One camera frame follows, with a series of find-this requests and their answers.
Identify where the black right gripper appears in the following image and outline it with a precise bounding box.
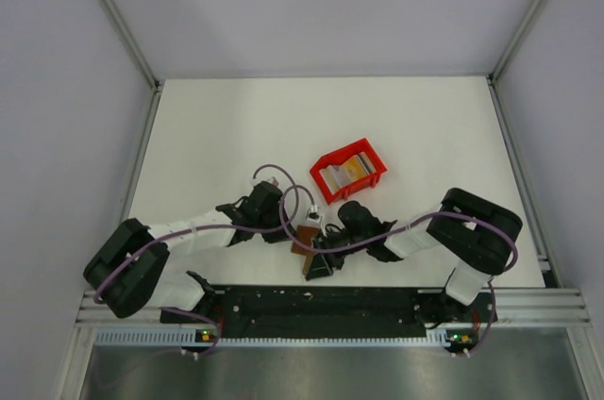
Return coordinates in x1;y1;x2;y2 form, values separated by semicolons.
307;226;370;280

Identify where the brown leather card holder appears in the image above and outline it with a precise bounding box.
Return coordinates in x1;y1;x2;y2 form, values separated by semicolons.
291;225;319;275

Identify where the red plastic bin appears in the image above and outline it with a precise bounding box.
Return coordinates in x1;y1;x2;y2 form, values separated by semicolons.
310;138;387;205

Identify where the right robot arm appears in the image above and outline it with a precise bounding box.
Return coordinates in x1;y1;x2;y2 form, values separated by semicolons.
303;188;523;321

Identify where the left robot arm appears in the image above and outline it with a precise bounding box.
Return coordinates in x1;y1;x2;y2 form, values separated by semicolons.
83;181;286;322

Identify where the stack of credit cards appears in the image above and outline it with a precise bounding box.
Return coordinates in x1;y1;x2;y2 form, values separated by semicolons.
319;152;376;194

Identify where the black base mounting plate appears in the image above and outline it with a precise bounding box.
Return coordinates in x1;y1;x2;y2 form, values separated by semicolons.
159;284;496;339

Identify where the steel sheet panel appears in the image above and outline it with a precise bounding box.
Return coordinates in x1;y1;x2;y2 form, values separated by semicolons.
81;328;587;399

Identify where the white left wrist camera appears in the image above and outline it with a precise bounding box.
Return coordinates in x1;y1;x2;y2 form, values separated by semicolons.
250;177;279;192

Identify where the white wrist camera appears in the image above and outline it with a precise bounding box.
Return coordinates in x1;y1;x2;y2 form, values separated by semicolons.
305;205;324;227
250;177;279;192

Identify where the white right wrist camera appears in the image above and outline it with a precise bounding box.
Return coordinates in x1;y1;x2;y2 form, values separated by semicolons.
305;205;324;227

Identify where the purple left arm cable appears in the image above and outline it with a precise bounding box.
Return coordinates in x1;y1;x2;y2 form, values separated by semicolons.
92;163;303;358

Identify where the grey slotted cable duct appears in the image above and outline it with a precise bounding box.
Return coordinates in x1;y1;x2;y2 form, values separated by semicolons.
93;326;478;349

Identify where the aluminium frame rail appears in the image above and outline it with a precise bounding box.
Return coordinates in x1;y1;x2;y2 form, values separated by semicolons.
98;0;160;91

